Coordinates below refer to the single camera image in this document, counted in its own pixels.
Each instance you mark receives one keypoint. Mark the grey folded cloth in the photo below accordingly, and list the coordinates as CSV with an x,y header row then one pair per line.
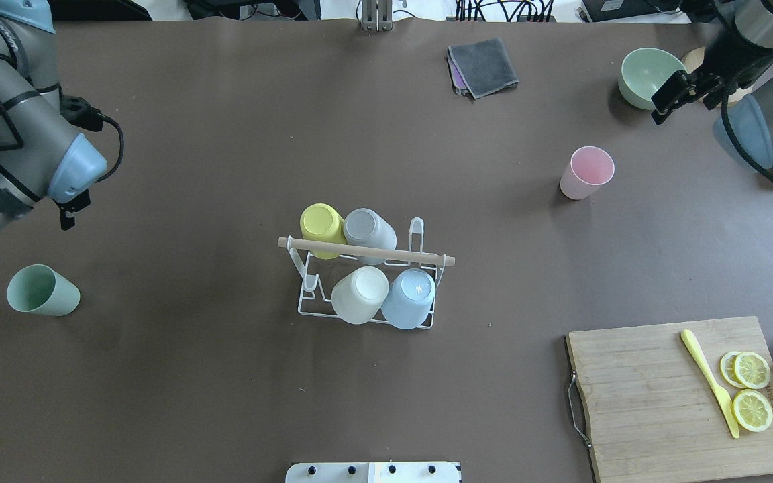
x,y
481,68

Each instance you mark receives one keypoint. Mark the white wire cup rack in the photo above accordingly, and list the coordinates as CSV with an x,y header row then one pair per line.
x,y
321,265

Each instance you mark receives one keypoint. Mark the white cup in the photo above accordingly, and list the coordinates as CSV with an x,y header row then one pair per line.
x,y
357,297

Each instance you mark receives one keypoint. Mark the yellow plastic knife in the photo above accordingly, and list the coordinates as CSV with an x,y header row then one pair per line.
x,y
720,394

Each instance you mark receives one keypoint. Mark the mint green cup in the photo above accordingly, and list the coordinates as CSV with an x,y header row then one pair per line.
x,y
40,290

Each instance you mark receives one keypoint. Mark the yellow cup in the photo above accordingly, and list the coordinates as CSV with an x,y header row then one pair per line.
x,y
322,223

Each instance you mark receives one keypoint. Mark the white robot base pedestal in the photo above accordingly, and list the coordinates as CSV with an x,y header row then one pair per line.
x,y
391,471

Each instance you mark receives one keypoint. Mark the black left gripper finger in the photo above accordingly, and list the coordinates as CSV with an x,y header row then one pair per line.
x,y
67,210

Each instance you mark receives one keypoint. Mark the green bowl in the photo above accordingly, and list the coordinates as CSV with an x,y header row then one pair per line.
x,y
643,72

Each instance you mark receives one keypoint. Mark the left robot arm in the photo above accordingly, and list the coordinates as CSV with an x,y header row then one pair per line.
x,y
42,153

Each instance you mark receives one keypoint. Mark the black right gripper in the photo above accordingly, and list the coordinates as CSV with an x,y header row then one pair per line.
x,y
722,55

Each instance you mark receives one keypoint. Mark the wooden cutting board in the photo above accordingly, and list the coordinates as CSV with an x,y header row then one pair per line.
x,y
649,413

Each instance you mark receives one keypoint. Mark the aluminium frame post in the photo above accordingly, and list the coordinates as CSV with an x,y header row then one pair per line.
x,y
376,15

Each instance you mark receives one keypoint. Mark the lemon slice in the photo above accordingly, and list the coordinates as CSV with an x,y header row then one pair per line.
x,y
752,410
751,370

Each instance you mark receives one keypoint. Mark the light blue cup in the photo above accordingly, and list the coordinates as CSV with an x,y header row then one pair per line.
x,y
410,299

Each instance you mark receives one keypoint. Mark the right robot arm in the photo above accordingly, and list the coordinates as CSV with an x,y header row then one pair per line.
x,y
737,76

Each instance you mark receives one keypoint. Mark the pink cup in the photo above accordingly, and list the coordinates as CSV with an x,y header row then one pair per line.
x,y
589,168

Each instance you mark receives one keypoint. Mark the grey cup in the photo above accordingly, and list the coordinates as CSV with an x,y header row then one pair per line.
x,y
366,228

